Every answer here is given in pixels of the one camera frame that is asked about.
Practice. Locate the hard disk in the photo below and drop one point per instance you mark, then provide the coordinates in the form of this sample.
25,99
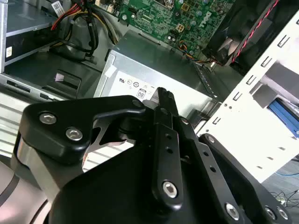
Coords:
285,116

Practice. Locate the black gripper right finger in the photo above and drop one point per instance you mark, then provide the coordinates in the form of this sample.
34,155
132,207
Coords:
210,168

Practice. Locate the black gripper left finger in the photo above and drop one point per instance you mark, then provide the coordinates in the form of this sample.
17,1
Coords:
58,130

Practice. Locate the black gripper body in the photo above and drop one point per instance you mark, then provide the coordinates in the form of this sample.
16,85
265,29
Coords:
105,198

